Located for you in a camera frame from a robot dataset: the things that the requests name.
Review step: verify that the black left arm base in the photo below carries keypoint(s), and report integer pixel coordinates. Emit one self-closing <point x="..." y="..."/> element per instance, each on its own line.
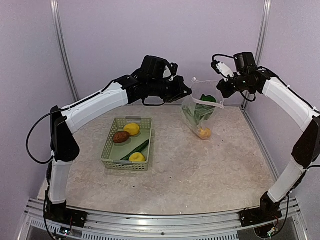
<point x="59" y="213"/>

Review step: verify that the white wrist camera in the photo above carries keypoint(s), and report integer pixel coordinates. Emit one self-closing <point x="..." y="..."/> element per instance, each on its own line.
<point x="222" y="69"/>
<point x="173" y="69"/>

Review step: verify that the yellow lemon toy front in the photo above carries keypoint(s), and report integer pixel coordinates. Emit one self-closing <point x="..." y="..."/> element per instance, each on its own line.
<point x="137" y="157"/>

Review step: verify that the brown round cake toy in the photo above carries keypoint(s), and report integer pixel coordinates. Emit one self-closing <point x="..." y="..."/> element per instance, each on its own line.
<point x="121" y="137"/>

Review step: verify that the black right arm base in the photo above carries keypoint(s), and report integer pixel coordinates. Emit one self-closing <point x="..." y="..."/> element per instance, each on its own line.
<point x="267" y="211"/>

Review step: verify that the front aluminium rail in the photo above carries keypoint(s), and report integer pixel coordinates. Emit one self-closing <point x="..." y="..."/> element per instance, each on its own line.
<point x="103" y="225"/>

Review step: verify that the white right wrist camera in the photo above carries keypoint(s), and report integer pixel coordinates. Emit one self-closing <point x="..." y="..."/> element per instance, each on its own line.
<point x="222" y="69"/>

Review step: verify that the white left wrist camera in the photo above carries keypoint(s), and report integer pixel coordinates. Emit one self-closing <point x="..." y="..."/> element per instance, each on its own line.
<point x="173" y="69"/>

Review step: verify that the left aluminium frame post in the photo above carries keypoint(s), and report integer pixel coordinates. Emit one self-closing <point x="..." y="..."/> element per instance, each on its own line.
<point x="54" y="5"/>

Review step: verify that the right aluminium frame post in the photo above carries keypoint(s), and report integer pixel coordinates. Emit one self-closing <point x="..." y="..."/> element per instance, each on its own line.
<point x="263" y="31"/>

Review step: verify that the dark green cucumber toy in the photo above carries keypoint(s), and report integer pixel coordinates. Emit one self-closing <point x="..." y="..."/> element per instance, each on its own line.
<point x="138" y="149"/>

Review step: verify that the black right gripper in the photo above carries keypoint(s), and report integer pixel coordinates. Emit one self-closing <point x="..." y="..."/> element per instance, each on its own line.
<point x="223" y="86"/>

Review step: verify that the clear zip top bag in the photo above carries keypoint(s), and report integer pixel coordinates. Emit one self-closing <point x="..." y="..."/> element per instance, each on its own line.
<point x="205" y="92"/>

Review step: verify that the yellow lemon toy back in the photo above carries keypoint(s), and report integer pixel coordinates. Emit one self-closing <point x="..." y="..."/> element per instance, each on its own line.
<point x="132" y="128"/>

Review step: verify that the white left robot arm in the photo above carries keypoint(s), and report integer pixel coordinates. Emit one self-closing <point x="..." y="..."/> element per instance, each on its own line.
<point x="66" y="121"/>

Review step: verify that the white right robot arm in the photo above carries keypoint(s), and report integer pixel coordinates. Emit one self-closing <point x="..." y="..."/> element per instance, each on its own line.
<point x="278" y="132"/>

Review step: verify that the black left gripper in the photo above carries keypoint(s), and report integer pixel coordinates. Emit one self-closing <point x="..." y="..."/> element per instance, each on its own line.
<point x="180" y="86"/>

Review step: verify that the green bok choy toy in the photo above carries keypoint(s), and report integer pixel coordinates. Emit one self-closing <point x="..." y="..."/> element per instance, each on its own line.
<point x="194" y="113"/>

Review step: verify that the beige perforated plastic basket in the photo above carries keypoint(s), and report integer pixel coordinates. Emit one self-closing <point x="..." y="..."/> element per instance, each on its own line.
<point x="113" y="152"/>

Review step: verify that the aluminium frame post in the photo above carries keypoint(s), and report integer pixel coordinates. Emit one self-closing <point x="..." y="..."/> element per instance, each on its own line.
<point x="263" y="31"/>
<point x="54" y="5"/>

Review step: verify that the yellow lemon toy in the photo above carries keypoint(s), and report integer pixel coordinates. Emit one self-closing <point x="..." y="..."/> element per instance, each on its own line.
<point x="137" y="157"/>
<point x="132" y="128"/>

